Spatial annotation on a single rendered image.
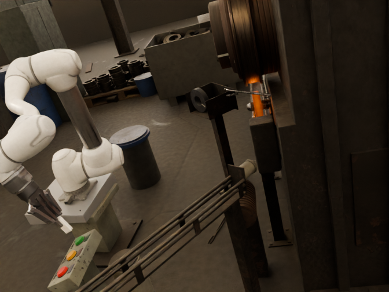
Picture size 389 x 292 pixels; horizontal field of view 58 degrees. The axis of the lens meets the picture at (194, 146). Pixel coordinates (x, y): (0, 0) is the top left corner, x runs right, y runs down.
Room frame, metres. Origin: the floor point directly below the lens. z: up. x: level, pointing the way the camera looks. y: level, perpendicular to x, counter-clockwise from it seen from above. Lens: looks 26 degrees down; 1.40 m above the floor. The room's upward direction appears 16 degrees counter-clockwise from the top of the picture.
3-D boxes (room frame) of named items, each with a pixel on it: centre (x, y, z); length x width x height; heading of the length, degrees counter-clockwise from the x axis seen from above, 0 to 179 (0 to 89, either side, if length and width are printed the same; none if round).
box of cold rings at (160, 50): (4.35, -0.32, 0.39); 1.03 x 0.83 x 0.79; 80
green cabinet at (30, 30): (4.98, 1.63, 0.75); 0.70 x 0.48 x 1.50; 166
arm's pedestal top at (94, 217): (1.84, 0.73, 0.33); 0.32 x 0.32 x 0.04; 69
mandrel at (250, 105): (1.51, -0.37, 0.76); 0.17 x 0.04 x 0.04; 76
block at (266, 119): (1.29, -0.29, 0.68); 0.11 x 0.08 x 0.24; 76
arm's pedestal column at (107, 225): (1.84, 0.73, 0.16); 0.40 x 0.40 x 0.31; 69
